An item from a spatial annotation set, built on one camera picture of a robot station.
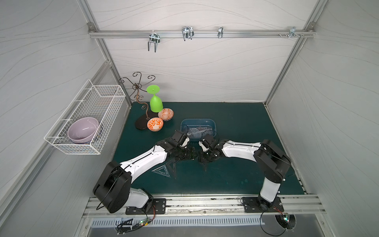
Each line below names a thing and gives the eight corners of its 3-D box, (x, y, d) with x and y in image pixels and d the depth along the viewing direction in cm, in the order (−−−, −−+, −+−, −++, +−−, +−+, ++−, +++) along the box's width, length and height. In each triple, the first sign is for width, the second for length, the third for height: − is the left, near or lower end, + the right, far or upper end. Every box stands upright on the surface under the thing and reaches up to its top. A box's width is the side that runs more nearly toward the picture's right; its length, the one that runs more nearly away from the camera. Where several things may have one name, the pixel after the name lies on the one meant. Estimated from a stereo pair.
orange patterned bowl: (147, 131, 104) (145, 128, 101) (149, 120, 110) (148, 117, 107) (162, 131, 104) (161, 128, 101) (164, 120, 110) (163, 117, 107)
